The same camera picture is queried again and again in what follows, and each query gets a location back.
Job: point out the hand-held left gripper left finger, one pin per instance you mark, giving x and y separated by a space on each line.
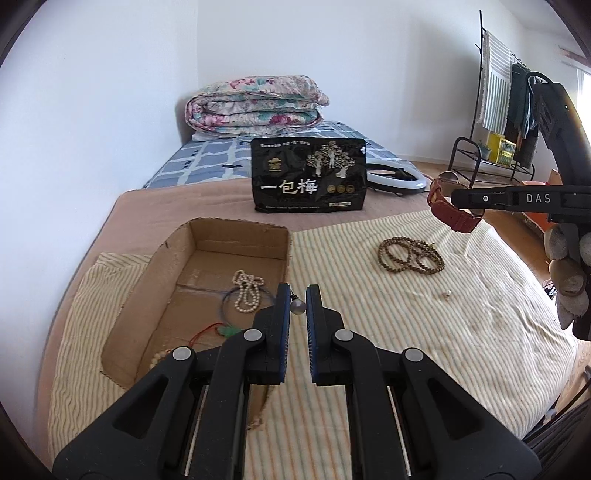
282 323

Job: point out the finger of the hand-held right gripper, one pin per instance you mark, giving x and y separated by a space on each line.
480 199

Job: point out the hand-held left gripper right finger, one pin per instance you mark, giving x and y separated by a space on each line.
310 332

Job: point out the dark bangle with metal ball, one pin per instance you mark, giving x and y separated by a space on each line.
298 308

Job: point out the brown leather watch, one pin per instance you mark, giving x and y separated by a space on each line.
457 221

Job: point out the cardboard box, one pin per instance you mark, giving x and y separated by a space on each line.
152 300

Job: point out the person's right hand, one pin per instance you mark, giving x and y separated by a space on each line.
565 277

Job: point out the small green pot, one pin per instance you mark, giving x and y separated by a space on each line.
484 151

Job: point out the yellow box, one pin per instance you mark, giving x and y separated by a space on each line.
501 150

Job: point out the black clothes rack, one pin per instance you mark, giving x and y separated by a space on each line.
463 138

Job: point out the dark hanging clothes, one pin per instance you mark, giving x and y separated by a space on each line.
519 106

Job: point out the striped hanging towel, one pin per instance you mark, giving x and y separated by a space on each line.
494 83

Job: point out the black snack bag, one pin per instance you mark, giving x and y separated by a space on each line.
300 184

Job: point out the tan blanket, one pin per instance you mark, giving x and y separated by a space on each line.
184 203

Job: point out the blue patterned mattress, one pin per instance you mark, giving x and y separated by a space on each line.
198 161

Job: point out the white pillow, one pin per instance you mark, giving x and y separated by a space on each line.
207 136

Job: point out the folded floral quilt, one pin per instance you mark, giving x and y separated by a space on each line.
254 106

